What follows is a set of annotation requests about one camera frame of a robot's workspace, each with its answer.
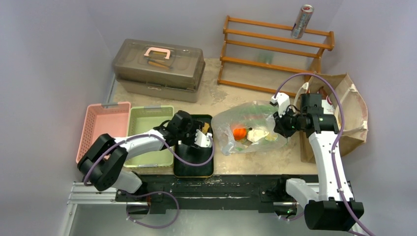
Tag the brown bread piece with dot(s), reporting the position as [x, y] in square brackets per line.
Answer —
[206, 128]

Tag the silver drink can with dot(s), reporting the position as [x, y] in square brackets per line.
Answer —
[302, 20]

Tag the brown paper bag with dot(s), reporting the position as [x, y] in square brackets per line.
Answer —
[354, 108]

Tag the small orange pumpkin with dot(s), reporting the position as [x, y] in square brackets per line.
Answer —
[239, 134]

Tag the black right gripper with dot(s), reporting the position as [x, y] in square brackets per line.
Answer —
[282, 123]

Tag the snack packet in paper bag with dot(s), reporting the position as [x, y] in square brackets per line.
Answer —
[326, 102]

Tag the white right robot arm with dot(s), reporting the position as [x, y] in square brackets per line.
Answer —
[333, 207]

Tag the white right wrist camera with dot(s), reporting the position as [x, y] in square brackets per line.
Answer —
[281, 101]

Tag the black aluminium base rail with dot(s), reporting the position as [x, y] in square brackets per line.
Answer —
[263, 193]

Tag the clear plastic grocery bag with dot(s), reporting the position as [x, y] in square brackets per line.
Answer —
[225, 122]

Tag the white cauliflower piece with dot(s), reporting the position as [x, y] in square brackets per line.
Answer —
[254, 135]

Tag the green plastic basket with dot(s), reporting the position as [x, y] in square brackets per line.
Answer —
[141, 120]

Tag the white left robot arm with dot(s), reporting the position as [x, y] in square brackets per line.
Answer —
[102, 164]

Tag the orange wooden rack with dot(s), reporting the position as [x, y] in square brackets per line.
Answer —
[259, 56]

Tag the black tray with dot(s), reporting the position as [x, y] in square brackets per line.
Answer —
[194, 155]

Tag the brown translucent storage box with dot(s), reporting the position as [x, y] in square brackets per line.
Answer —
[178, 78]

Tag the pink plastic basket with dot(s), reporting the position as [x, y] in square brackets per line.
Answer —
[111, 118]

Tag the pink box handle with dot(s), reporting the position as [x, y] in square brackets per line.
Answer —
[164, 51]

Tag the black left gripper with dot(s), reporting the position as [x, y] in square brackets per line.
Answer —
[194, 125]

